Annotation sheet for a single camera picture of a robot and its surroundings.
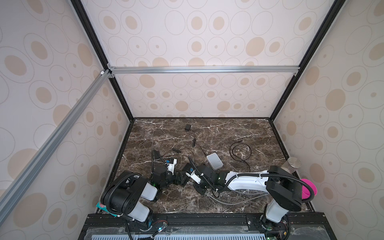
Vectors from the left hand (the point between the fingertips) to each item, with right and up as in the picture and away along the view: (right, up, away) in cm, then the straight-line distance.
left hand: (188, 171), depth 87 cm
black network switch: (-3, -2, -7) cm, 8 cm away
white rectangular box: (+17, +4, +8) cm, 19 cm away
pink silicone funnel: (+55, -4, -19) cm, 58 cm away
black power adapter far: (-2, +27, +26) cm, 37 cm away
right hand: (+4, -7, -3) cm, 8 cm away
